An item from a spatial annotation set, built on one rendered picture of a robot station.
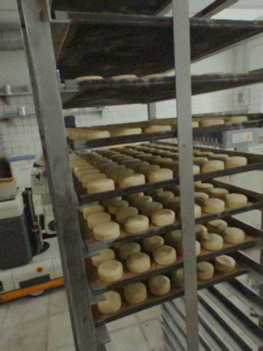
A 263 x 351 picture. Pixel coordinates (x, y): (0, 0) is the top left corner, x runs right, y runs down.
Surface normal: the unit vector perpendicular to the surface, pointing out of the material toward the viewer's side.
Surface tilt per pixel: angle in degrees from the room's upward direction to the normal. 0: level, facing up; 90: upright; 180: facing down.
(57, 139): 90
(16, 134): 90
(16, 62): 90
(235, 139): 90
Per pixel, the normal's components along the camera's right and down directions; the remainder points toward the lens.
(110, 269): -0.08, -0.97
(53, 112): 0.35, 0.19
